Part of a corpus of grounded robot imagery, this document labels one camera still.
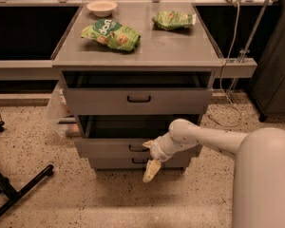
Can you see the grey bottom drawer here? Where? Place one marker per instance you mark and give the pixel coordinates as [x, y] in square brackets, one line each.
[132, 163]

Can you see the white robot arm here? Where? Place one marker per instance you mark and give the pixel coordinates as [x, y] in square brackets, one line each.
[259, 170]

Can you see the clear plastic bag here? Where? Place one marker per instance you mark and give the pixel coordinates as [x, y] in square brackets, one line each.
[57, 115]

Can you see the black chair base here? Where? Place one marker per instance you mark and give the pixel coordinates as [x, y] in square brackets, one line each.
[13, 195]

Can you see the small green chip bag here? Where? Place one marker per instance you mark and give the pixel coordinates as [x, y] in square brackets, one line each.
[170, 20]

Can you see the grey metal drawer cabinet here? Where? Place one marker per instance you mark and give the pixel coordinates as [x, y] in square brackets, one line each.
[183, 50]

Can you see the grey metal rail shelf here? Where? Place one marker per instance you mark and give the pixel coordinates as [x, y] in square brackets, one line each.
[33, 70]

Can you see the white ceramic bowl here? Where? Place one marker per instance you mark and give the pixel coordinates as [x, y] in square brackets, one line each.
[101, 8]

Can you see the dark grey side cabinet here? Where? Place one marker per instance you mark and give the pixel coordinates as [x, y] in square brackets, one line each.
[267, 87]

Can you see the grey top drawer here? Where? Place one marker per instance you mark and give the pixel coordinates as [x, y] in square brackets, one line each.
[135, 93]

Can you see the large green chip bag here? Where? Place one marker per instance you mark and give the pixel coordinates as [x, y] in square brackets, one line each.
[112, 34]

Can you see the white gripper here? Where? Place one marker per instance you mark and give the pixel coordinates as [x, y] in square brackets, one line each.
[157, 150]

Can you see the thin metal rod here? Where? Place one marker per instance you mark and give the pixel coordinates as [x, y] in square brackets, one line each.
[241, 57]

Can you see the grey drawer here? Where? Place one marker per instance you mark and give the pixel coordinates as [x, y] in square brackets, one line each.
[122, 137]
[132, 163]
[135, 93]

